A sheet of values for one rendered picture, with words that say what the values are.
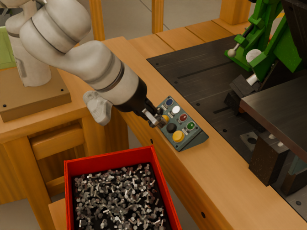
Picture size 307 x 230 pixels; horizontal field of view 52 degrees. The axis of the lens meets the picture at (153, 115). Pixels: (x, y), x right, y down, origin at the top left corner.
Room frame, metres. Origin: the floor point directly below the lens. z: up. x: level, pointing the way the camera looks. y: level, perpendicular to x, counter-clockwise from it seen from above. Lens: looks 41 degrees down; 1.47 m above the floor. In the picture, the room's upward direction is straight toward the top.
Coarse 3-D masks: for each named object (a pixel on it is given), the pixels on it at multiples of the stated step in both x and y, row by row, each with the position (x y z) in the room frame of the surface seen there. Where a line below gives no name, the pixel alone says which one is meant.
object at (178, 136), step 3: (177, 132) 0.55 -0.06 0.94; (180, 132) 0.55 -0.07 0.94; (174, 135) 0.55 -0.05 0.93; (177, 135) 0.55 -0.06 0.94; (180, 135) 0.54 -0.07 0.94; (183, 135) 0.55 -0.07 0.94; (174, 138) 0.54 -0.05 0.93; (177, 138) 0.54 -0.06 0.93; (180, 138) 0.54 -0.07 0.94; (177, 141) 0.54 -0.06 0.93
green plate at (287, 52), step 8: (280, 24) 0.62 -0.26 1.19; (280, 32) 0.61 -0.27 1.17; (288, 32) 0.61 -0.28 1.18; (272, 40) 0.62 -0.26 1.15; (280, 40) 0.62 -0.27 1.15; (288, 40) 0.60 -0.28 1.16; (272, 48) 0.63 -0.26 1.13; (280, 48) 0.62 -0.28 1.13; (288, 48) 0.60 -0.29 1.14; (296, 48) 0.58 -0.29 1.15; (272, 56) 0.64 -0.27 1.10; (280, 56) 0.61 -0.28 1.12; (288, 56) 0.59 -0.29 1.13; (296, 56) 0.58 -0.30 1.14; (288, 64) 0.59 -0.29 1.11; (296, 64) 0.57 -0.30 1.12
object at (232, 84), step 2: (232, 82) 0.71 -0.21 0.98; (230, 84) 0.71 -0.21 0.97; (232, 84) 0.71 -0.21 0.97; (234, 84) 0.70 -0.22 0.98; (232, 86) 0.70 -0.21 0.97; (234, 86) 0.70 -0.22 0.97; (232, 88) 0.70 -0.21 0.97; (234, 88) 0.69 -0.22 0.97; (236, 88) 0.69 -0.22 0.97; (234, 90) 0.69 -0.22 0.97; (236, 90) 0.69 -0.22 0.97; (238, 90) 0.68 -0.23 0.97; (236, 92) 0.68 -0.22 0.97; (238, 92) 0.68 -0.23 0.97; (240, 92) 0.68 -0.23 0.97; (238, 94) 0.68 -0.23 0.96; (240, 94) 0.67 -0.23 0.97; (242, 94) 0.67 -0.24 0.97; (238, 96) 0.67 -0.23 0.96; (240, 96) 0.67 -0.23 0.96; (242, 96) 0.67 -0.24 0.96; (240, 98) 0.67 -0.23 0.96
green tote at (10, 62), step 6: (0, 30) 1.09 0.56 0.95; (0, 36) 1.09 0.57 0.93; (6, 36) 1.09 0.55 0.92; (0, 42) 1.09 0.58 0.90; (6, 42) 1.09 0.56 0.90; (0, 48) 1.08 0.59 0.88; (6, 48) 1.09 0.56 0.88; (0, 54) 1.08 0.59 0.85; (6, 54) 1.09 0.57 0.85; (0, 60) 1.08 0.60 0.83; (6, 60) 1.09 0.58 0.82; (12, 60) 1.09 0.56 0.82; (0, 66) 1.08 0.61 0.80; (6, 66) 1.08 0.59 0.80; (12, 66) 1.09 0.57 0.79
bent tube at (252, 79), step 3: (252, 75) 0.72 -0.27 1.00; (255, 75) 0.71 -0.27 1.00; (249, 78) 0.71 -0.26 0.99; (252, 78) 0.71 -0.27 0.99; (255, 78) 0.70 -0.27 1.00; (249, 81) 0.70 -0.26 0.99; (252, 81) 0.70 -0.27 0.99; (255, 81) 0.70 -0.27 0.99; (258, 81) 0.70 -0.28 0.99; (252, 84) 0.70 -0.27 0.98
